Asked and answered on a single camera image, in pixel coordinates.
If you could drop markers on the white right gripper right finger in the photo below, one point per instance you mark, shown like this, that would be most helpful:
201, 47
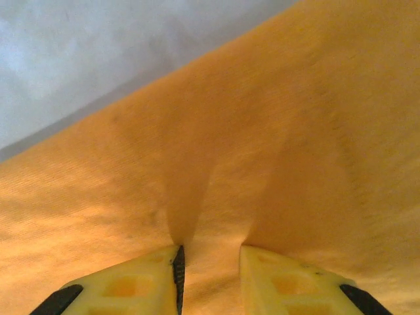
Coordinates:
295, 288

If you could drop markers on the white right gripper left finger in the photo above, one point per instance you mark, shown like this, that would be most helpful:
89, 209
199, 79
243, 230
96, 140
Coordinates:
131, 285

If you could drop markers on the orange t-shirt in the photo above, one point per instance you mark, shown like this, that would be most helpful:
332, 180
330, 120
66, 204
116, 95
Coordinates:
246, 147

